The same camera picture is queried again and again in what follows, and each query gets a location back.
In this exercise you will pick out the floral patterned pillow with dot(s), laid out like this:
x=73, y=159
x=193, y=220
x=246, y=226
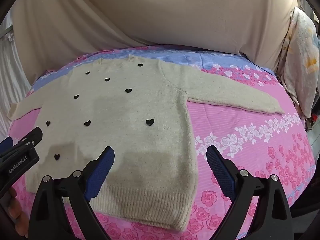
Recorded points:
x=298, y=66

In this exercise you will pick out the beige curtain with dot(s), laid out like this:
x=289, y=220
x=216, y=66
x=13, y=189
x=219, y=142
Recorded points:
x=52, y=33

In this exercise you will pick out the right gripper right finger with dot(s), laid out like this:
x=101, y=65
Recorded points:
x=272, y=218

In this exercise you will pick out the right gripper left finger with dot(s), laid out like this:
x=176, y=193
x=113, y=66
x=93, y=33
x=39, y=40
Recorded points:
x=48, y=218

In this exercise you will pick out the beige knit heart sweater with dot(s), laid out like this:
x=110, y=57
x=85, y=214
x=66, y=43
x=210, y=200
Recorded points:
x=137, y=106

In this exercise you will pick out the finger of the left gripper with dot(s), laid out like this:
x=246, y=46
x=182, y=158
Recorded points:
x=29, y=141
x=6, y=144

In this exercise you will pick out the pink floral bed sheet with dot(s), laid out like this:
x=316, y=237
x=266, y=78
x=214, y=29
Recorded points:
x=263, y=144

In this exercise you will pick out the white satin curtain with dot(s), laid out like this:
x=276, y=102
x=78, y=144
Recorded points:
x=14, y=84

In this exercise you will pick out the left hand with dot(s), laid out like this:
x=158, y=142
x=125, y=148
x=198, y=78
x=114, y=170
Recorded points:
x=16, y=212

